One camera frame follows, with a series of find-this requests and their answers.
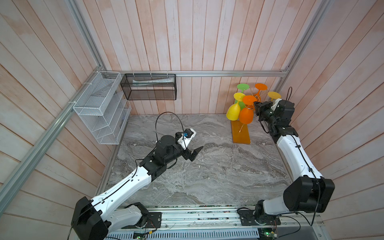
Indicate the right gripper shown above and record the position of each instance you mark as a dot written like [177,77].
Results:
[261,107]

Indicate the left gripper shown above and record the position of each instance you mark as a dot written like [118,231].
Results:
[187,152]

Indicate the orange wine glass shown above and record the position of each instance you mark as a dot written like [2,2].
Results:
[247,114]
[260,87]

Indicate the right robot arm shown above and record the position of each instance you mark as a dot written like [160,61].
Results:
[310,192]

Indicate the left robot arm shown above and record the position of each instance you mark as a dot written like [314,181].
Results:
[94,219]

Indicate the right yellow wine glass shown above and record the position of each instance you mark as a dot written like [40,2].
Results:
[274,96]

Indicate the yellow wine glass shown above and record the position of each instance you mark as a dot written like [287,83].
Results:
[274,96]
[235,109]

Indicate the left yellow wine glass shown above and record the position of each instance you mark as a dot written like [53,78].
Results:
[235,109]

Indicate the back green wine glass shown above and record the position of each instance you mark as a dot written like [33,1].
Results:
[242,87]

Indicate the orange wooden rack base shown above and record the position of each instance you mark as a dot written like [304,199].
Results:
[240,133]

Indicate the white mesh shelf organizer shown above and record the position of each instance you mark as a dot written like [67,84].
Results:
[103,109]

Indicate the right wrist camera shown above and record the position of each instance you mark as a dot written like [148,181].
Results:
[275,104]

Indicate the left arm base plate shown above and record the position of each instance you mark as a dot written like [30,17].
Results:
[151,220]

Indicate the aluminium mounting rail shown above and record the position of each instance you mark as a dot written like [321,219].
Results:
[218,217]

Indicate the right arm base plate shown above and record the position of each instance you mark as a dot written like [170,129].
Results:
[250,217]

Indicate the black mesh wall basket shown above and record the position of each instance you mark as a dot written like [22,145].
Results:
[149,87]

